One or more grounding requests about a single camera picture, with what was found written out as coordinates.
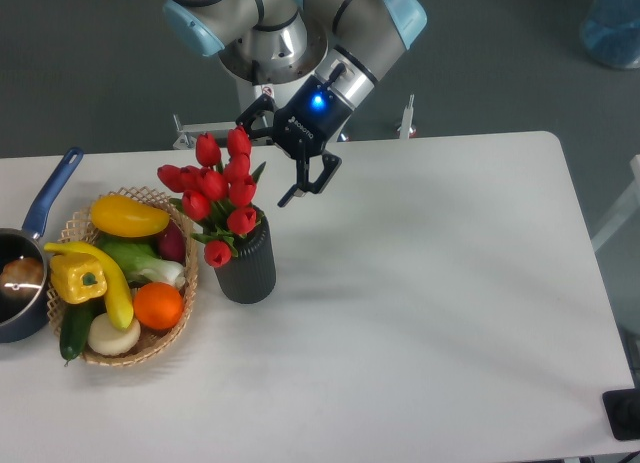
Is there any black device at edge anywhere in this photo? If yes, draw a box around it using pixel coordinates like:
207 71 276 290
602 389 639 441

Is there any red onion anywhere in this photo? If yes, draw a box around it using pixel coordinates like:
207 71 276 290
156 220 186 264

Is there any green lettuce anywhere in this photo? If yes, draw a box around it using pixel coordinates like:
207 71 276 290
97 235 186 290

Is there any woven wicker basket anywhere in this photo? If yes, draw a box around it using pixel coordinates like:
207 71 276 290
59 187 198 367

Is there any blue transparent container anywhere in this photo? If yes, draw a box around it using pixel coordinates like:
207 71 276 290
580 0 639 70

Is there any white frame at right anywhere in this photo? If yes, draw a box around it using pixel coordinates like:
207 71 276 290
591 155 639 253

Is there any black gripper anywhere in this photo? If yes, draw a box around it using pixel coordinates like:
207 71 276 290
234 75 357 208

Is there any brown food in pan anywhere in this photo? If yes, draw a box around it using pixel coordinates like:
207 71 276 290
1 257 44 299

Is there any yellow mango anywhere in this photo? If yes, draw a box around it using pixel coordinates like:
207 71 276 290
90 194 170 238

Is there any yellow squash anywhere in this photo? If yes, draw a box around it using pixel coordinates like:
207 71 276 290
44 242 134 330

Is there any blue saucepan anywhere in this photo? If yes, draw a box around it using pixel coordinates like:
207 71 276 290
1 147 84 343

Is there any orange fruit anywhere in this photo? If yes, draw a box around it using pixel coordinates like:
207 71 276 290
133 282 184 331

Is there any yellow bell pepper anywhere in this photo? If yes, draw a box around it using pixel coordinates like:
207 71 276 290
50 253 107 304

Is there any dark grey ribbed vase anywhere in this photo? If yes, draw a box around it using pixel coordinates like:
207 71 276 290
214 216 276 304

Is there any red tulip bouquet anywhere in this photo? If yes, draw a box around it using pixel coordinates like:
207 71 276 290
157 125 266 268

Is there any green cucumber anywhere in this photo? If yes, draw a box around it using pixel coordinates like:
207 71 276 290
59 298 104 364

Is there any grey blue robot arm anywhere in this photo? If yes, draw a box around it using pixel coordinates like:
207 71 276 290
163 0 427 198

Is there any white round onion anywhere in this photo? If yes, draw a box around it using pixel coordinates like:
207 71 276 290
87 313 141 356

